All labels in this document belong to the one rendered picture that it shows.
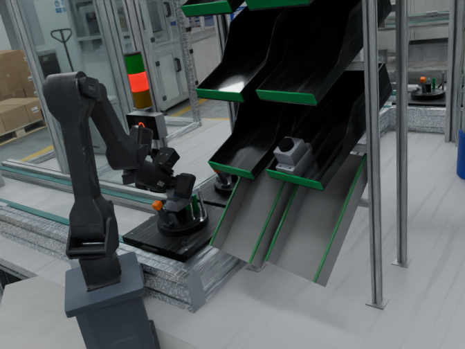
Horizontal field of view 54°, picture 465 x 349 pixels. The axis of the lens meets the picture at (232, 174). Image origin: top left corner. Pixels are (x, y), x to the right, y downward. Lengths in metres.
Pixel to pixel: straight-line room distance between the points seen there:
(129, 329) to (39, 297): 0.47
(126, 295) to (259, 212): 0.35
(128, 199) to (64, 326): 0.52
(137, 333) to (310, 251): 0.38
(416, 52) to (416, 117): 4.36
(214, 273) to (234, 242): 0.12
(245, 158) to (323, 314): 0.38
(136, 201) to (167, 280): 0.48
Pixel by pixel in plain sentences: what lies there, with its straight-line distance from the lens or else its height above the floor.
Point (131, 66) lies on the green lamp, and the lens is 1.35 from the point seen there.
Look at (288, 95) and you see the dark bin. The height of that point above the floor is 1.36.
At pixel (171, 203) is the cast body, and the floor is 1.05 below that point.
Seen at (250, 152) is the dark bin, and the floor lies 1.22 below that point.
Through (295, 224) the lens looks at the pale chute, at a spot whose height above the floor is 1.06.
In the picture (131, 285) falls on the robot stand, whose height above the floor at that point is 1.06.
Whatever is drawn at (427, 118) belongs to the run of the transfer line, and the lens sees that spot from 2.11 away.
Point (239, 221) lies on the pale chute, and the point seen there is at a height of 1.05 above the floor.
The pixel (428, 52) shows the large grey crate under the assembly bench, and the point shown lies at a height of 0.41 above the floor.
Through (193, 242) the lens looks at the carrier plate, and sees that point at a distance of 1.18.
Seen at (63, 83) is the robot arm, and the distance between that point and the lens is 0.87.
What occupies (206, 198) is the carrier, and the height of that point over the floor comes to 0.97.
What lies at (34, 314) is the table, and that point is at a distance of 1.32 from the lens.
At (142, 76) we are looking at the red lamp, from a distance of 1.35.
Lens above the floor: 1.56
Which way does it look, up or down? 22 degrees down
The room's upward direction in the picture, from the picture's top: 9 degrees counter-clockwise
